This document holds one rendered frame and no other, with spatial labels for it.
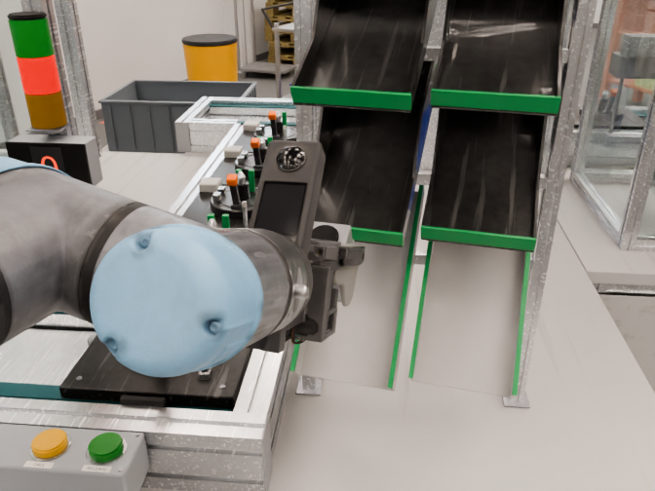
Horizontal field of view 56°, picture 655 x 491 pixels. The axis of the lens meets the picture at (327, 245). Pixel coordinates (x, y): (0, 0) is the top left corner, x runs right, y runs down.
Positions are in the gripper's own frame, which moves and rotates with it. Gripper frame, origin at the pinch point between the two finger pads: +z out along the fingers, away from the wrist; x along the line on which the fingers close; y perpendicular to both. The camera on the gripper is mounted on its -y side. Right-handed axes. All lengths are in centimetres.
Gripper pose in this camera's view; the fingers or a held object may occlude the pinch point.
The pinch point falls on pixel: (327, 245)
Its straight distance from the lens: 63.9
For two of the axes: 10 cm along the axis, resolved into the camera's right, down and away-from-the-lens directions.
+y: -1.0, 9.9, 0.5
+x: 9.7, 1.1, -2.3
